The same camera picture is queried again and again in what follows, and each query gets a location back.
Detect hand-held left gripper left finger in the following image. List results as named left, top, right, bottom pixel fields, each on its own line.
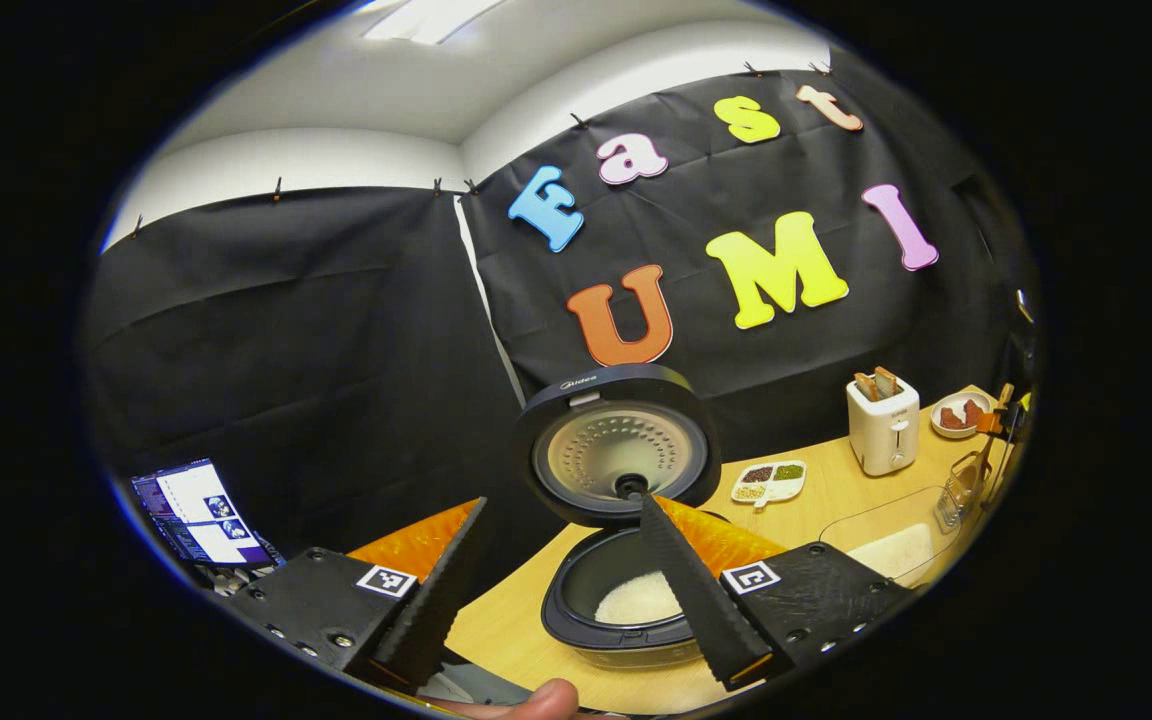
left=226, top=497, right=494, bottom=691

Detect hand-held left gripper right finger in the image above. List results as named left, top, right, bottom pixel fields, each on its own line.
left=640, top=494, right=912, bottom=693

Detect white rice pile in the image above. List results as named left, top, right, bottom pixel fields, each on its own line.
left=594, top=571, right=682, bottom=626

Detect clear box of rice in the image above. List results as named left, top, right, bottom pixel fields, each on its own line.
left=819, top=487, right=962, bottom=588

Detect dark grey rice cooker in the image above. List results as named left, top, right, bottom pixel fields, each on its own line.
left=514, top=364, right=787, bottom=669

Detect open laptop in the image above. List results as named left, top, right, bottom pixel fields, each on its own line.
left=131, top=458, right=282, bottom=591

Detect white round plate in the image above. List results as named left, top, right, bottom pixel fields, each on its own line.
left=930, top=391, right=993, bottom=439

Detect white toaster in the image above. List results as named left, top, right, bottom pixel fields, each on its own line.
left=846, top=368, right=921, bottom=477

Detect white divided grain dish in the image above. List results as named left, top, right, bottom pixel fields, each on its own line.
left=731, top=460, right=807, bottom=508

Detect black backdrop cloth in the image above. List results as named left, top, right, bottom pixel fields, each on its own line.
left=81, top=45, right=1042, bottom=601

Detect large ceiling light panel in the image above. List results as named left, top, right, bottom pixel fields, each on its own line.
left=364, top=0, right=507, bottom=45

